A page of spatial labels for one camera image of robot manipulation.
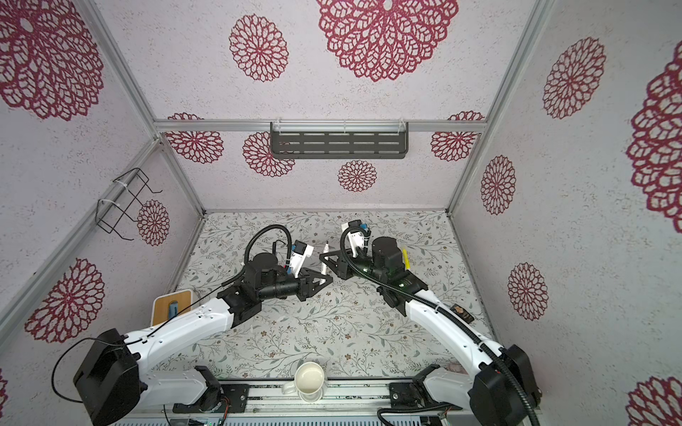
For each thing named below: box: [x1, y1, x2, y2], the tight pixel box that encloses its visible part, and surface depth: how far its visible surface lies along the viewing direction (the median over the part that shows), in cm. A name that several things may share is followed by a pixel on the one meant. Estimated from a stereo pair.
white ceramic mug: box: [282, 361, 326, 403], surface depth 79 cm
